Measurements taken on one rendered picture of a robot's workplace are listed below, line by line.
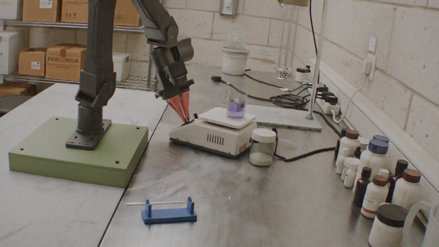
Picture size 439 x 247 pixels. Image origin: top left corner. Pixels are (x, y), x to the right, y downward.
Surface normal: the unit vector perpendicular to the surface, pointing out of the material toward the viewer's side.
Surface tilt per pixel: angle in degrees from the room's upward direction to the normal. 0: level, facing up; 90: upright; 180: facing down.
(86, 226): 0
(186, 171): 0
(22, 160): 90
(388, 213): 0
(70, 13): 90
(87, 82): 91
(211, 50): 90
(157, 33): 133
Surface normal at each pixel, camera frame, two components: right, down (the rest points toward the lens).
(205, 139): -0.43, 0.23
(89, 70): -0.61, 0.19
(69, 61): -0.06, 0.28
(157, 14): 0.67, 0.19
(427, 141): -0.99, -0.11
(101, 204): 0.11, -0.95
